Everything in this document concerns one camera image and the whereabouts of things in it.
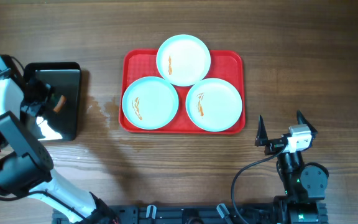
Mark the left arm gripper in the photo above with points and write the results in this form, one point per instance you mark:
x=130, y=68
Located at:
x=38, y=97

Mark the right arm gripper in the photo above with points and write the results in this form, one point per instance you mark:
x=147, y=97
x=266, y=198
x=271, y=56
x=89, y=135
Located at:
x=274, y=145

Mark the orange green scrubbing sponge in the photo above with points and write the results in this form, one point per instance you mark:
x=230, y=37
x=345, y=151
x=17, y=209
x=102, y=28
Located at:
x=59, y=104

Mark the white plate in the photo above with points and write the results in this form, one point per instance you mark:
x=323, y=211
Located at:
x=213, y=105
x=150, y=103
x=183, y=60

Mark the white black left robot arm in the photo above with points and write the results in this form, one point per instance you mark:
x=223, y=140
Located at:
x=26, y=167

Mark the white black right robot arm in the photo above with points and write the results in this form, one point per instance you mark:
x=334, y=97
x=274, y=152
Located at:
x=304, y=183

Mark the black rectangular water tray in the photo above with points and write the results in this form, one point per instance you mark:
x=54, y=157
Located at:
x=65, y=77

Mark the red plastic serving tray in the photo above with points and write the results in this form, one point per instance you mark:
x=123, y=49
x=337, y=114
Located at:
x=139, y=63

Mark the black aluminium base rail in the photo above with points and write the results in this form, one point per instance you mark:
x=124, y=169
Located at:
x=255, y=213

